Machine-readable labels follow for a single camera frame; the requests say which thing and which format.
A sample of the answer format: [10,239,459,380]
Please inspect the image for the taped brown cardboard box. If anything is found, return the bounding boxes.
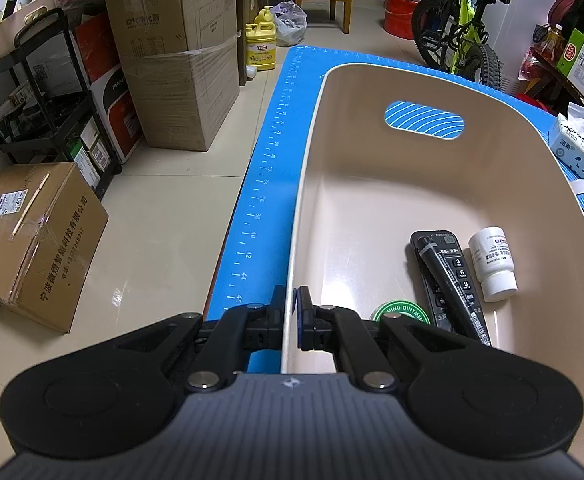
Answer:
[122,35,240,152]

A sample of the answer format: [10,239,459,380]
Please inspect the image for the dark wooden bench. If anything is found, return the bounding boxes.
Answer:
[517,45,584,116]

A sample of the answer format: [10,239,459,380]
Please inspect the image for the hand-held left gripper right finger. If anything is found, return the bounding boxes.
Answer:
[294,286,478,391]

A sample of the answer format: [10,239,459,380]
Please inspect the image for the white tissue pack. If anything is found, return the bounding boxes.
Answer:
[548,101,584,181]

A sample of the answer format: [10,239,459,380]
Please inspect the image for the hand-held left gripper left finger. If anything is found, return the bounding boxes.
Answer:
[114,284,289,394]

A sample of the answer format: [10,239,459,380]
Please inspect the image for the flat cardboard box with label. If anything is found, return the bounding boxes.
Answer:
[0,161,110,335]

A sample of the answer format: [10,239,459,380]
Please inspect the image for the green round tin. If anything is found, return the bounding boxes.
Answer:
[370,300,431,326]

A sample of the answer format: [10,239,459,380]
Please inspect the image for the white chest freezer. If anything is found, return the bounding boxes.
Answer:
[464,0,563,91]

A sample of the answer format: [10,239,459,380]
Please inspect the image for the black utility cart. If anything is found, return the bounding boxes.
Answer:
[0,7,122,201]

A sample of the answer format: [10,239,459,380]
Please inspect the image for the orange drink bottle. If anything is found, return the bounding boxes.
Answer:
[547,24,573,61]

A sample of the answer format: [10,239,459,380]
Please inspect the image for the yellow detergent bottle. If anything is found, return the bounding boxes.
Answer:
[245,6,277,72]

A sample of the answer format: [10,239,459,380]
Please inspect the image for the blue silicone mat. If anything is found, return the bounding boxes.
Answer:
[203,45,584,478]

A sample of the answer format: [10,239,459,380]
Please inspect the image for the red white appliance box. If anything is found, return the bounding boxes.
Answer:
[74,12,145,163]

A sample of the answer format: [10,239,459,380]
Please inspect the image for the red bucket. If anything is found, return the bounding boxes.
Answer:
[384,0,425,40]

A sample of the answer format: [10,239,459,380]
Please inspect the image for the beige plastic storage bin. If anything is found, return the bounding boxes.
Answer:
[280,61,584,480]

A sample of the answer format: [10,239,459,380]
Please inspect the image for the plain brown cardboard box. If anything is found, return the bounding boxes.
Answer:
[102,0,237,56]

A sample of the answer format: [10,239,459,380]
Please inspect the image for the white pill bottle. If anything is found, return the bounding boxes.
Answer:
[468,226,519,303]

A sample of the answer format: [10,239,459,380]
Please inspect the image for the grey plastic bag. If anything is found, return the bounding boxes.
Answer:
[272,1,309,47]

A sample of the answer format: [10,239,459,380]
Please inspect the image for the beige tray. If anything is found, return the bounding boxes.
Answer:
[0,0,67,61]

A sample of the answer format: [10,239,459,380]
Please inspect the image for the black green bicycle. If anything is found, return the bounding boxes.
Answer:
[412,0,513,86]

